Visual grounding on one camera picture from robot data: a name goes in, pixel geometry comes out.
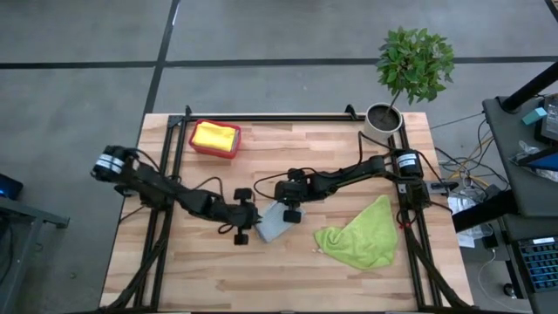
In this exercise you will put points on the grey microfiber towel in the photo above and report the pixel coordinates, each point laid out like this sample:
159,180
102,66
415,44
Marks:
272,222

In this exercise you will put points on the backlit keyboard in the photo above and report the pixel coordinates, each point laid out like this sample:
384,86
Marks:
540,266

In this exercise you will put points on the black post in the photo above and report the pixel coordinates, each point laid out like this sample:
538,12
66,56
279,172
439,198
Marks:
532,87

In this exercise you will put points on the pink plastic bin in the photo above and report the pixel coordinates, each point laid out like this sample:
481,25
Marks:
192,148

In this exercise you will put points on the blue-lit black device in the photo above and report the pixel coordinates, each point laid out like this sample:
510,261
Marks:
8,187

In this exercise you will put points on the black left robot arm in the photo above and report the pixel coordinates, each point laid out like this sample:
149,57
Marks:
165,189

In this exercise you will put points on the white paper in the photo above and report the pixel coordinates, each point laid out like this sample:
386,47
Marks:
462,205

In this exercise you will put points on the lime green fluffy towel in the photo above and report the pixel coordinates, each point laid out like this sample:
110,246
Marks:
362,235

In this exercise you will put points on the yellow towel with white tag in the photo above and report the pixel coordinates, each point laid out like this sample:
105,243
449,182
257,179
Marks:
215,136

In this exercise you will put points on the teal box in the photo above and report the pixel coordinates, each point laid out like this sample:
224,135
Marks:
535,116

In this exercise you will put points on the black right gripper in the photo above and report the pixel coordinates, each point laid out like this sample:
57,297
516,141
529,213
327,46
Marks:
301,189

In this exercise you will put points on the tablet with blue screen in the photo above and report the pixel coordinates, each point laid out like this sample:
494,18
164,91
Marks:
545,161

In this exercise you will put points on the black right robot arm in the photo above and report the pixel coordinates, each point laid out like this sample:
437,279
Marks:
362,170

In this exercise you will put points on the black desk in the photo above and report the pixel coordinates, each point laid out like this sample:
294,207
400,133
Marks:
514,227

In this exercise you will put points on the dark grey cart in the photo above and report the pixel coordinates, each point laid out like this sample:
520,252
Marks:
26,213

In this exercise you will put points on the black electronics box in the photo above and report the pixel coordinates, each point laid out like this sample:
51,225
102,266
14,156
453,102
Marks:
551,122

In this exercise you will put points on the grey side desk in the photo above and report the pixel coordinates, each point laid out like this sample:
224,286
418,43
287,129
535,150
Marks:
523,187

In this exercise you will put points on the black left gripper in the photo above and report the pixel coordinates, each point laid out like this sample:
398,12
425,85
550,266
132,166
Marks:
242,216

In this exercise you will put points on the clear plastic bag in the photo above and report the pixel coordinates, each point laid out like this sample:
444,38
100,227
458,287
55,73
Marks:
525,150

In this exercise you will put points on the potted tree in white pot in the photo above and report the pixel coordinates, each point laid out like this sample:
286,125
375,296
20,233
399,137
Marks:
375,135

